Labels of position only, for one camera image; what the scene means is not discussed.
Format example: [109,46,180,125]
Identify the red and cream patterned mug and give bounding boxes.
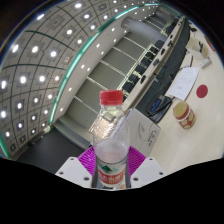
[172,100,197,130]

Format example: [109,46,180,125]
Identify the flat round red coaster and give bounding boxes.
[195,84,209,99]

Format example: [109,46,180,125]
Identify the row of black office chairs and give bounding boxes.
[121,39,168,101]

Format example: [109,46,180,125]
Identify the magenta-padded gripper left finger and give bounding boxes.
[54,145,98,189]

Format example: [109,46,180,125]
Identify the recessed ceiling lights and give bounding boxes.
[0,0,154,141]

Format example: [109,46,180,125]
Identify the clear red-capped water bottle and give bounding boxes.
[92,89,132,190]

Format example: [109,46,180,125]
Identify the white paper sheet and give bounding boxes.
[166,66,200,102]

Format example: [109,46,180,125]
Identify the white open organizer box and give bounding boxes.
[185,33,209,61]

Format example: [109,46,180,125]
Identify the white power strip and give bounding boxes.
[199,57,213,70]

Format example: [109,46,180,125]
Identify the white cardboard paper box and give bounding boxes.
[89,107,162,158]

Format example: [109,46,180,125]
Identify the long curved conference desk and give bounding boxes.
[123,16,192,113]

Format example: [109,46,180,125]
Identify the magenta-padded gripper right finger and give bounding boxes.
[125,145,167,190]

